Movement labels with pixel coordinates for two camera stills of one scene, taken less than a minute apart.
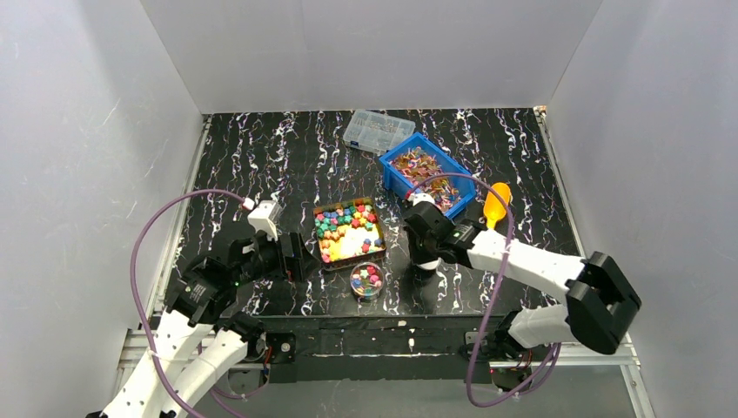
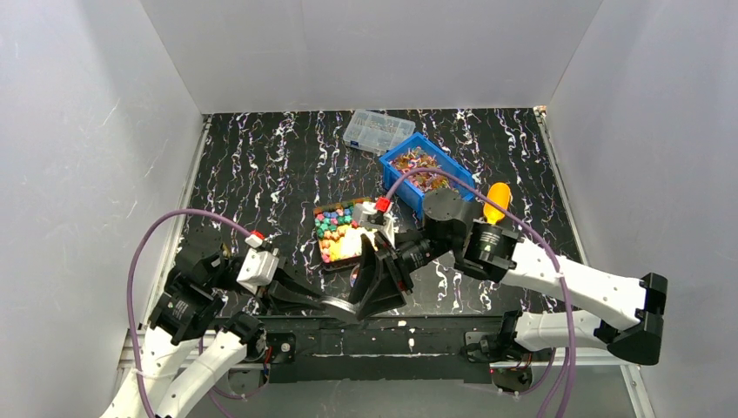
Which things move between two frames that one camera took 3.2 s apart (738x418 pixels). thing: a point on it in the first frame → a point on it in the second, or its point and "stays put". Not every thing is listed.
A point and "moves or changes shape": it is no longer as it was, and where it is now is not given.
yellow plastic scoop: (493, 209) stays put
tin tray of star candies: (348, 232) stays put
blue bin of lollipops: (419, 166) stays put
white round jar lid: (430, 266) moves or changes shape
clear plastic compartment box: (375, 132) stays put
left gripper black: (293, 255) → (276, 289)
